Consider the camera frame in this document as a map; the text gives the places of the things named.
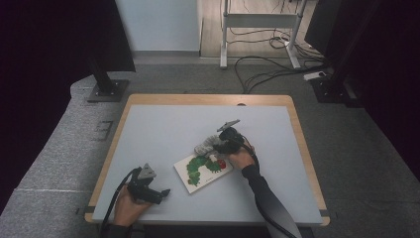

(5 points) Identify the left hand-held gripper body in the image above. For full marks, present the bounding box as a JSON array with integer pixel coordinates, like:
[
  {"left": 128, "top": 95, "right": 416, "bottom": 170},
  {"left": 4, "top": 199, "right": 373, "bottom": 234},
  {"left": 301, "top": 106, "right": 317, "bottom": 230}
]
[{"left": 127, "top": 163, "right": 158, "bottom": 203}]

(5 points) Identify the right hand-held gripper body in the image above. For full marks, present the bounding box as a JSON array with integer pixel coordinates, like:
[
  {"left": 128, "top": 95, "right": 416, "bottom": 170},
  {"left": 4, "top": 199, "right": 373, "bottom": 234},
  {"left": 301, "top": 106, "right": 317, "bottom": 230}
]
[{"left": 215, "top": 119, "right": 248, "bottom": 156}]

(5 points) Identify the grey striped cloth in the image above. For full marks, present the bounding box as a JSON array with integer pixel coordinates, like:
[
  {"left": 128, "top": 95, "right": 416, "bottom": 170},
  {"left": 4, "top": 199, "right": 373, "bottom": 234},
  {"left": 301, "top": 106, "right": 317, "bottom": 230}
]
[{"left": 193, "top": 134, "right": 226, "bottom": 158}]

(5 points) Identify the caterpillar picture board book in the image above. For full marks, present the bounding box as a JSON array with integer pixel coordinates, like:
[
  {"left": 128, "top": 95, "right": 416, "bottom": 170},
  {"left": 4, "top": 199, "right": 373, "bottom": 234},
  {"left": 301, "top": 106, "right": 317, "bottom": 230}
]
[{"left": 173, "top": 151, "right": 235, "bottom": 195}]

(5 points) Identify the person's right hand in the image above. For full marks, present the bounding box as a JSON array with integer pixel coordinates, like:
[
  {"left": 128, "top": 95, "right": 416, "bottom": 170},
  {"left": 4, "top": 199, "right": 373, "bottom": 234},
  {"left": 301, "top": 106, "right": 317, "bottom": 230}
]
[{"left": 227, "top": 145, "right": 258, "bottom": 172}]

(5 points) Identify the person's left hand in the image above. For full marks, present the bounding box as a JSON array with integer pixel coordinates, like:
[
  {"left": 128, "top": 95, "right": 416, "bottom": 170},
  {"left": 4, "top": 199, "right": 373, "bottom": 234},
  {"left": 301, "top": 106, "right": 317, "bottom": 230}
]
[{"left": 113, "top": 184, "right": 154, "bottom": 228}]

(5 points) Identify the wooden table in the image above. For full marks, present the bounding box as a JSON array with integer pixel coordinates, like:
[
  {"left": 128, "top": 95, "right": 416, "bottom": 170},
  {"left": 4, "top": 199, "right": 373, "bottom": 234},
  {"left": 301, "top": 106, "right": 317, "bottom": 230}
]
[{"left": 83, "top": 93, "right": 331, "bottom": 228}]

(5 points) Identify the light grey table mat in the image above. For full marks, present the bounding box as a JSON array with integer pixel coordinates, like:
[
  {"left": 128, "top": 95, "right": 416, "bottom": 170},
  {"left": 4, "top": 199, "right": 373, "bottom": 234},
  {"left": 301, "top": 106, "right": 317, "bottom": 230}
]
[{"left": 92, "top": 104, "right": 324, "bottom": 226}]

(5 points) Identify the white power strip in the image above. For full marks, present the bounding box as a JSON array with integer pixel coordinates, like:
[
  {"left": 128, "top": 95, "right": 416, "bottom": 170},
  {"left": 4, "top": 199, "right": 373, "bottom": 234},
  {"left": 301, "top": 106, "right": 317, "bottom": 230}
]
[{"left": 303, "top": 70, "right": 328, "bottom": 82}]

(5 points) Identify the dark curtain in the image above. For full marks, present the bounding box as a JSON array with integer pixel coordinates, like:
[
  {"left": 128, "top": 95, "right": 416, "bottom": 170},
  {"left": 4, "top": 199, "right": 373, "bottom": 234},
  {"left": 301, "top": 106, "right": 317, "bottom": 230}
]
[
  {"left": 0, "top": 0, "right": 137, "bottom": 214},
  {"left": 304, "top": 0, "right": 420, "bottom": 182}
]

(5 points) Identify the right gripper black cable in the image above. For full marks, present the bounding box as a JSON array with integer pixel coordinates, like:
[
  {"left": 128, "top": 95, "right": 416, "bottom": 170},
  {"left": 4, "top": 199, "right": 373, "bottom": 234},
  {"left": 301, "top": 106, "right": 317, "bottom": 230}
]
[{"left": 240, "top": 133, "right": 300, "bottom": 238}]

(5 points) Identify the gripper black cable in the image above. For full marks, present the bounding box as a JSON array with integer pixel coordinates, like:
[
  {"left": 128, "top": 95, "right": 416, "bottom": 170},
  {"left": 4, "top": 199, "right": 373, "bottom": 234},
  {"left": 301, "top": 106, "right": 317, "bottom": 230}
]
[
  {"left": 240, "top": 133, "right": 300, "bottom": 238},
  {"left": 98, "top": 167, "right": 141, "bottom": 238}
]

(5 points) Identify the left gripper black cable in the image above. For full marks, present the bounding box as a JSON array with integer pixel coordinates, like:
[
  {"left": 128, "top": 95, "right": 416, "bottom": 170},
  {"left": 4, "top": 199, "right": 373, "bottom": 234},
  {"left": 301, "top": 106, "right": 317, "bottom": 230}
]
[{"left": 98, "top": 167, "right": 141, "bottom": 238}]

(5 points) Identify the black stand with base plate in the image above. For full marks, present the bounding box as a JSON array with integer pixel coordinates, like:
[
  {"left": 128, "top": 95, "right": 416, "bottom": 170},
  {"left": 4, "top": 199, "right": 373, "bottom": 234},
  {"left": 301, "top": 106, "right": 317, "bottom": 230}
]
[
  {"left": 310, "top": 0, "right": 366, "bottom": 108},
  {"left": 86, "top": 54, "right": 131, "bottom": 103}
]

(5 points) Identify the black floor cable bundle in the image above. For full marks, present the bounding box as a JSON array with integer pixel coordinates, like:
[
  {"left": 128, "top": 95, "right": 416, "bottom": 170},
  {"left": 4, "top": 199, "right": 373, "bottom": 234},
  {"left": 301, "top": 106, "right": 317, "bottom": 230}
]
[{"left": 227, "top": 27, "right": 326, "bottom": 63}]

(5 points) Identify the white desk frame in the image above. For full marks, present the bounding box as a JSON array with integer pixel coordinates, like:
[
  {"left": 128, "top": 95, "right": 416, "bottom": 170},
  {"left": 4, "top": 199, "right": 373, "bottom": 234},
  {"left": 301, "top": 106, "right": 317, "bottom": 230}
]
[{"left": 219, "top": 0, "right": 310, "bottom": 70}]

